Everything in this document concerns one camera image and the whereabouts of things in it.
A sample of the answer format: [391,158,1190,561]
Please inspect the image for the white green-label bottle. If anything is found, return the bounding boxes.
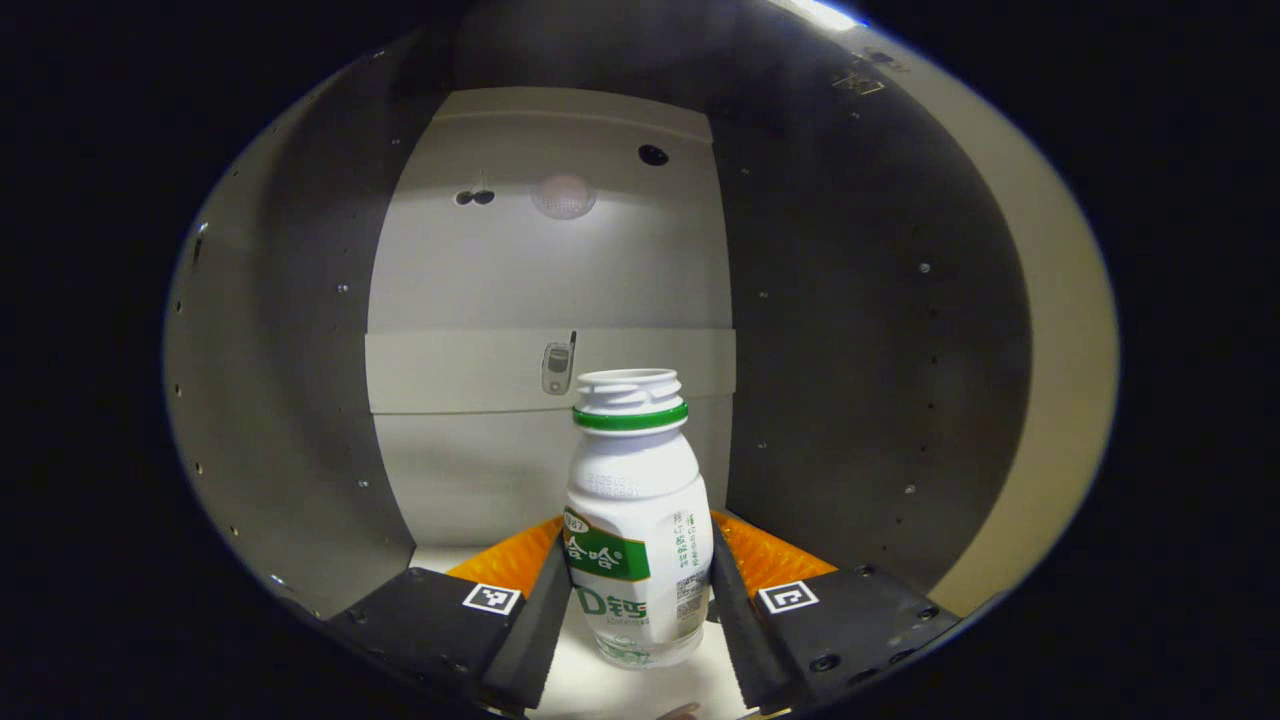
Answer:
[563,368,716,671]

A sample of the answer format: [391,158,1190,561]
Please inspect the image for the large ceiling light panel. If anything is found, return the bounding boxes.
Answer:
[790,0,866,31]

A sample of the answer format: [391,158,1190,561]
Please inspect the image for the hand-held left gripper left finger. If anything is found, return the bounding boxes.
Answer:
[325,515,573,713]

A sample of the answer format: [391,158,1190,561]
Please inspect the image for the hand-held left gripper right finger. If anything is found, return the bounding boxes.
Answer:
[708,510,963,713]

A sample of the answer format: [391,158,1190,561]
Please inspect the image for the grey cabinet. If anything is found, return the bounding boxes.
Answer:
[163,0,1036,720]

